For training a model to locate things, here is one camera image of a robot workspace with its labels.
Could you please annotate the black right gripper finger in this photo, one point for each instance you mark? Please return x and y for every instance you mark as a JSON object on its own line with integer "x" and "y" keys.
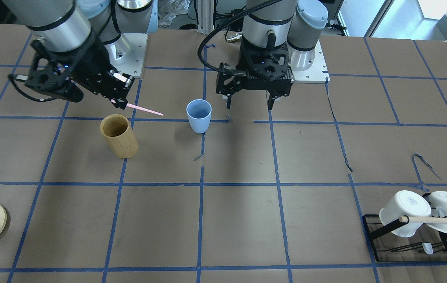
{"x": 120, "y": 103}

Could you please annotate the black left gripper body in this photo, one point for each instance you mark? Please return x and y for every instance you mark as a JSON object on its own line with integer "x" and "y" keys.
{"x": 224, "y": 81}

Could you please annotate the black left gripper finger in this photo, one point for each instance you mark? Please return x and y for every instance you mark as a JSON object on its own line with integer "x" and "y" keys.
{"x": 228, "y": 103}
{"x": 273, "y": 97}

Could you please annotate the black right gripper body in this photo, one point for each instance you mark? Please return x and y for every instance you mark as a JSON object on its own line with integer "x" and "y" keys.
{"x": 88, "y": 63}

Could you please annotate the pink chopstick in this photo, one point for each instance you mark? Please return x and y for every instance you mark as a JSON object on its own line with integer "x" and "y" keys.
{"x": 144, "y": 109}

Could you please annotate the light blue plastic cup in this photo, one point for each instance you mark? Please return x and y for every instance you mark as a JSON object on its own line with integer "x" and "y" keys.
{"x": 199, "y": 113}

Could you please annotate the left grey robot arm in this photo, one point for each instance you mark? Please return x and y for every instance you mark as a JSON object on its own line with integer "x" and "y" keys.
{"x": 298, "y": 23}

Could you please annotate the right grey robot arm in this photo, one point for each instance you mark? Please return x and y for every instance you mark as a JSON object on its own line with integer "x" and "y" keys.
{"x": 63, "y": 25}

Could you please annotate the bamboo cylinder holder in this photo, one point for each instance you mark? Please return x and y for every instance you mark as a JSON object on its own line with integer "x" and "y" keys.
{"x": 119, "y": 135}

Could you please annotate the wooden rack dowel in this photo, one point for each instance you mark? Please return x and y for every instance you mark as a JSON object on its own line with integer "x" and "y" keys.
{"x": 434, "y": 220}

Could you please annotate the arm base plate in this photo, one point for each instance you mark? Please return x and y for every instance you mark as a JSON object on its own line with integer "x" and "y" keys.
{"x": 309, "y": 66}
{"x": 127, "y": 54}

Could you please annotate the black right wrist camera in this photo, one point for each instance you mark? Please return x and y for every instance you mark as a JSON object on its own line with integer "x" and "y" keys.
{"x": 50, "y": 75}

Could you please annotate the aluminium frame post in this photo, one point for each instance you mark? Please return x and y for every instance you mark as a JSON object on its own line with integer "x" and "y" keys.
{"x": 205, "y": 15}

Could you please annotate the black wire mug rack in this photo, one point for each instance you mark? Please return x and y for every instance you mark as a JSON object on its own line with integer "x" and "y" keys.
{"x": 405, "y": 242}

